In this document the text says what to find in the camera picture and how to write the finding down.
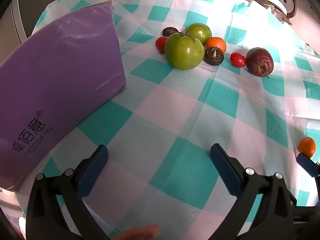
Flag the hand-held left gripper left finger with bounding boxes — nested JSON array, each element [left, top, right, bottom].
[[26, 144, 110, 240]]

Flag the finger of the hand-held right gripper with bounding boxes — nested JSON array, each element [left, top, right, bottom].
[[296, 153, 320, 178]]

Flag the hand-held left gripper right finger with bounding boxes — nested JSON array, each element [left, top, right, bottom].
[[210, 143, 298, 240]]

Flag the orange tangerine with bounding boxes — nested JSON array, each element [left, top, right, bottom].
[[298, 137, 317, 159], [205, 37, 227, 53]]

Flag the purple cardboard box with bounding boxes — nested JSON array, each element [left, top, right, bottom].
[[0, 0, 127, 193]]

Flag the red cherry tomato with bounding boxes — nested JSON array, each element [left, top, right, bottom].
[[230, 52, 247, 68], [155, 36, 168, 54]]

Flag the purple passion fruit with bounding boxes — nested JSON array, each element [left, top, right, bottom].
[[245, 47, 274, 78]]

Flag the dark water chestnut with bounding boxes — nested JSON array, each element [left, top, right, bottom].
[[162, 27, 179, 37], [203, 47, 225, 66]]

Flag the small green tomato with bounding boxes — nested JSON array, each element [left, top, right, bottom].
[[185, 23, 212, 45]]

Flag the person's left hand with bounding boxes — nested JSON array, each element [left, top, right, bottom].
[[110, 225, 161, 240]]

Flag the teal checked tablecloth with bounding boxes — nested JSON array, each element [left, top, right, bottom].
[[15, 0, 320, 240]]

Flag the large green tomato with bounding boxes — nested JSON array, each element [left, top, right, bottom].
[[164, 32, 205, 71]]

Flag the white rice cooker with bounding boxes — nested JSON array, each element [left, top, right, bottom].
[[256, 0, 297, 25]]

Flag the grey refrigerator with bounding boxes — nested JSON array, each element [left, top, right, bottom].
[[11, 0, 100, 43]]

